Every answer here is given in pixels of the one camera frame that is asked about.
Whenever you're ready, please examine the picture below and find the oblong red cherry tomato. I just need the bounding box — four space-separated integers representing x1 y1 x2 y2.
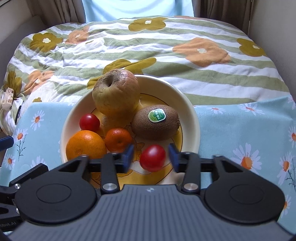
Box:
139 145 166 172

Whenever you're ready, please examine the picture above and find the small mandarin orange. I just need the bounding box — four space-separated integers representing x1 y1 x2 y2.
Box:
105 127 133 153

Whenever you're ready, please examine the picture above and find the small patterned cloth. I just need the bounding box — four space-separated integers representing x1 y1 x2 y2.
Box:
1 87 15 110

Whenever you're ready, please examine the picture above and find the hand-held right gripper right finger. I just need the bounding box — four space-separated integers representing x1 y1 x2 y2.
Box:
168 143 253 194

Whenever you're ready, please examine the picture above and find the small black strap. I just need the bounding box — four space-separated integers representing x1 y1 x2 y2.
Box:
14 105 23 125

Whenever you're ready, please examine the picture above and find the wrinkled yellow apple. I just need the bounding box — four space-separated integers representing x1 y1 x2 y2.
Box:
92 69 141 116

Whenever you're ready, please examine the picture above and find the blue daisy print tablecloth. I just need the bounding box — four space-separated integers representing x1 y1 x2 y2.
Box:
0 95 296 223

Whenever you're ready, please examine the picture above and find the cream bowl with yellow inside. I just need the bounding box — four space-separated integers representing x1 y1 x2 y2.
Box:
60 75 201 186

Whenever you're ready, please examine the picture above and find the light blue curtain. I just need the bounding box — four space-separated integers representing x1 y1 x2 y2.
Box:
82 0 195 24

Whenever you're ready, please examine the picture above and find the striped flower print blanket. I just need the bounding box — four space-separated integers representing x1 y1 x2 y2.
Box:
0 16 292 138

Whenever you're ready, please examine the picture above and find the brown curtain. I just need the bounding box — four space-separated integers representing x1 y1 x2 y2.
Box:
38 0 86 25
191 0 254 33

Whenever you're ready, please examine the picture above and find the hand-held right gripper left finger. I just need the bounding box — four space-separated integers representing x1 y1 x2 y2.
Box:
52 144 135 195

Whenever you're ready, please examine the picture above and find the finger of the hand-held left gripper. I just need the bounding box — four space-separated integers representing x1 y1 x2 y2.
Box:
0 136 14 149
9 163 49 189

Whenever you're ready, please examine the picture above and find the large orange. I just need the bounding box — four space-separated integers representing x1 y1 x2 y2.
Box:
66 130 107 162

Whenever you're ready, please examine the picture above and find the brown kiwi with green sticker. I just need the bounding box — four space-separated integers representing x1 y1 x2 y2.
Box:
131 105 180 141

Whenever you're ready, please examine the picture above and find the round red cherry tomato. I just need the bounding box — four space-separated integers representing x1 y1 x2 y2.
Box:
79 113 101 131

